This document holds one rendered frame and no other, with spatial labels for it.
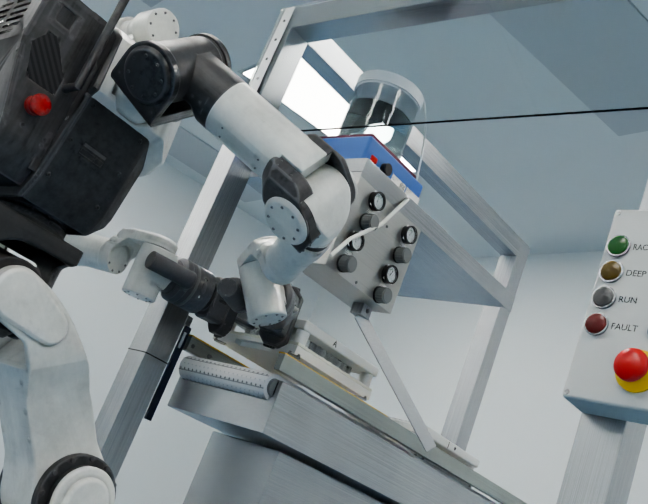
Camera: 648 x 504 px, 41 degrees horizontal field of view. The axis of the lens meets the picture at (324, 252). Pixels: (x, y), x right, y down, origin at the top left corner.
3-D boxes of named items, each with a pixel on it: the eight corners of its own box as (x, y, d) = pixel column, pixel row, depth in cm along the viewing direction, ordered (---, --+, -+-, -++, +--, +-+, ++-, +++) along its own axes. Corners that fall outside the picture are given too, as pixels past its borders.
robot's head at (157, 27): (134, 42, 143) (157, -1, 146) (101, 49, 150) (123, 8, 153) (163, 66, 148) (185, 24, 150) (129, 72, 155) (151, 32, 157)
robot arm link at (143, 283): (161, 312, 171) (112, 288, 164) (183, 262, 174) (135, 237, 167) (190, 316, 162) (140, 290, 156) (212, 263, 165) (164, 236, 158)
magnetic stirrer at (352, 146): (364, 166, 171) (380, 127, 174) (289, 168, 186) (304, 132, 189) (418, 216, 185) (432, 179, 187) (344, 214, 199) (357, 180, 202)
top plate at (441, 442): (427, 435, 194) (430, 427, 194) (344, 414, 210) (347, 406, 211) (478, 468, 210) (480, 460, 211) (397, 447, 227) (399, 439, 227)
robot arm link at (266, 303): (289, 270, 157) (277, 248, 146) (301, 326, 153) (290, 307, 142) (228, 285, 158) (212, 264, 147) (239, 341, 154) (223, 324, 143)
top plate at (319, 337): (294, 361, 198) (297, 353, 198) (377, 378, 181) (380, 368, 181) (221, 316, 182) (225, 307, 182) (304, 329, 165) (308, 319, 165)
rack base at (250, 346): (286, 382, 196) (290, 372, 197) (368, 400, 179) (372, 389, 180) (211, 338, 180) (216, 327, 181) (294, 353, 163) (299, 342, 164)
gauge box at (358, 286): (326, 264, 160) (363, 171, 166) (286, 261, 168) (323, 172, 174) (391, 314, 175) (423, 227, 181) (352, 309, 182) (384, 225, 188)
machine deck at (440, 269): (360, 175, 166) (368, 157, 167) (232, 177, 192) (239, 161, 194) (510, 312, 207) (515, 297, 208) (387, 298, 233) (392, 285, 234)
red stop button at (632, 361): (641, 380, 97) (649, 347, 98) (607, 375, 100) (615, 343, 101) (655, 395, 100) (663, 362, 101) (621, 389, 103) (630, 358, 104)
